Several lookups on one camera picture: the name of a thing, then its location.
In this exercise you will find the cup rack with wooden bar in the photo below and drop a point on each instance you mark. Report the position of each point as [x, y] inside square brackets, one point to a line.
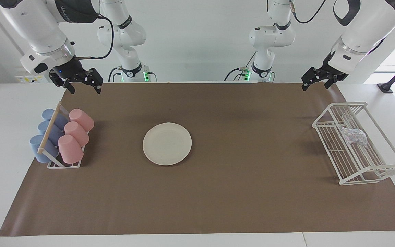
[49, 132]

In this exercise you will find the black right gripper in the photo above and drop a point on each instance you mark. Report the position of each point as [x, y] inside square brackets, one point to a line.
[68, 70]

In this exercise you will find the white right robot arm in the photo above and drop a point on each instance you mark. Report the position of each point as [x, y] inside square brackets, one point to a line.
[36, 24]

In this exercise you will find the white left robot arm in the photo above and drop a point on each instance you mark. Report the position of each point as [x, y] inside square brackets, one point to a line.
[369, 27]

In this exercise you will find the brown table mat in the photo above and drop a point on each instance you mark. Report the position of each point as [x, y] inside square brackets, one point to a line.
[235, 199]

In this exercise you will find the cream round plate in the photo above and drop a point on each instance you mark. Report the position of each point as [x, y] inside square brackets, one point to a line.
[167, 144]

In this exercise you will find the white wall socket box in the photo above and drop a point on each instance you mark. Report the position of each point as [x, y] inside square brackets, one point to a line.
[26, 79]

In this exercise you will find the pink plastic cup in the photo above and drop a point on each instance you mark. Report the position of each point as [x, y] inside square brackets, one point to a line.
[81, 119]
[70, 149]
[76, 133]

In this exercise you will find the blue plastic cup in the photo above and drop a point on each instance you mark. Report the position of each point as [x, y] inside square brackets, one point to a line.
[49, 114]
[45, 127]
[37, 147]

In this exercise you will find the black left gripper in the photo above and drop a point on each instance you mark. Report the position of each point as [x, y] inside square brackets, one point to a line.
[322, 73]

